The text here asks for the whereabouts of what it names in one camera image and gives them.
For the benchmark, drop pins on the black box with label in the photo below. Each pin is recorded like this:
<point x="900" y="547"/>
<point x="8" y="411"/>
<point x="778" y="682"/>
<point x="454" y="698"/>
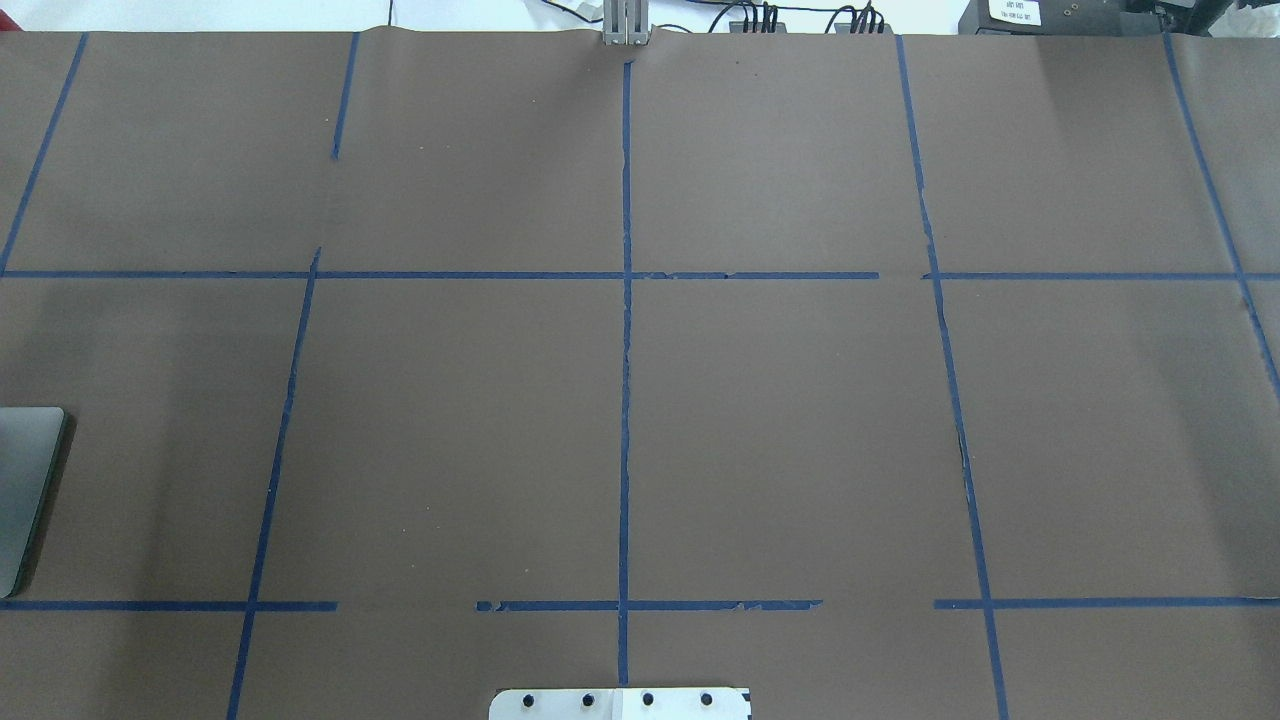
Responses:
<point x="1058" y="18"/>

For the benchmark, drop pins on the grey aluminium post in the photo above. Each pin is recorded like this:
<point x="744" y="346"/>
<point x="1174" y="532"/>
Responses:
<point x="626" y="22"/>

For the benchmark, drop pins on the silver closed laptop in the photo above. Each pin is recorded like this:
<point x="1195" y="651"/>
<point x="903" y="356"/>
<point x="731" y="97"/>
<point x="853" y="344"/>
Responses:
<point x="31" y="440"/>

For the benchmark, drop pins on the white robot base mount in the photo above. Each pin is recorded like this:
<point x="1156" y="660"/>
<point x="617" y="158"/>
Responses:
<point x="623" y="703"/>

